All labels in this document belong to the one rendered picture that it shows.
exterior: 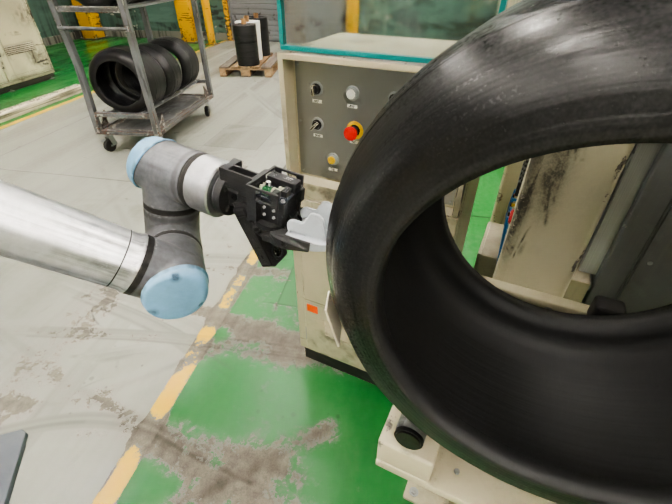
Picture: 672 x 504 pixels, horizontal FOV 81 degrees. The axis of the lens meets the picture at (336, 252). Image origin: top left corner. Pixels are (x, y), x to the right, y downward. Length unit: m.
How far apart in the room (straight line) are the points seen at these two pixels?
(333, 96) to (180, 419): 1.34
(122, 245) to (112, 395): 1.44
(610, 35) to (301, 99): 1.00
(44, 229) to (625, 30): 0.57
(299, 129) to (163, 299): 0.80
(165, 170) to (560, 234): 0.66
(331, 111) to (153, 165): 0.64
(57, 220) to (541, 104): 0.52
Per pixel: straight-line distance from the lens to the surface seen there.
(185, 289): 0.60
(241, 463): 1.65
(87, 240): 0.58
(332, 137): 1.21
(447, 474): 0.74
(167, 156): 0.66
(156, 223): 0.71
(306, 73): 1.20
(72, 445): 1.92
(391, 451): 0.69
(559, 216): 0.77
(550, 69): 0.31
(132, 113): 4.07
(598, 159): 0.73
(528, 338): 0.78
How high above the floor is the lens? 1.47
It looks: 37 degrees down
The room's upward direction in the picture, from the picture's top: straight up
